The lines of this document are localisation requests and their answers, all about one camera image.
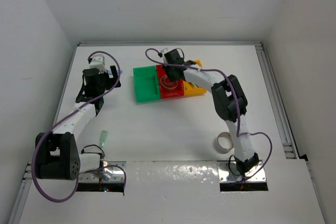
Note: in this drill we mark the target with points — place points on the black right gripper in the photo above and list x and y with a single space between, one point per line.
173 78

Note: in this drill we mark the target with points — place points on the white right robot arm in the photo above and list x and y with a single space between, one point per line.
229 102

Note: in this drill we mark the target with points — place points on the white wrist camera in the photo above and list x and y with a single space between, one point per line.
163 52
98 61

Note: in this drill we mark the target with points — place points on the green eraser stick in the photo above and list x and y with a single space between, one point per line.
103 138

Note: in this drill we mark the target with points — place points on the cream masking tape roll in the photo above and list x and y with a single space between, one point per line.
167 85

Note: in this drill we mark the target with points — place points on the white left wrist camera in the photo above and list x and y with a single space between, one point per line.
98 61

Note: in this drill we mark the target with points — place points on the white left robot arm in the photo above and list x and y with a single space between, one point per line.
58 156

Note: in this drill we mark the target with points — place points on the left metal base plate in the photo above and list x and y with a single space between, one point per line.
112 174

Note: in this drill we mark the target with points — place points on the green plastic bin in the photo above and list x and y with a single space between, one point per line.
146 84

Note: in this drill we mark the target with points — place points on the aluminium frame rail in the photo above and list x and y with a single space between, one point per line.
277 105

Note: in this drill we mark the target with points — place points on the wide clear tape roll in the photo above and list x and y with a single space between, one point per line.
224 143

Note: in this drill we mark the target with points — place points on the red plastic bin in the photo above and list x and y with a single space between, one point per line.
178 92

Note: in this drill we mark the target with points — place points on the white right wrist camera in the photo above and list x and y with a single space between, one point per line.
163 52

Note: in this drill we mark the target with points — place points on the yellow plastic bin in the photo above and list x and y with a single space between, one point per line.
191 89

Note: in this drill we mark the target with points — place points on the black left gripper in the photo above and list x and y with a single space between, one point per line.
111 80

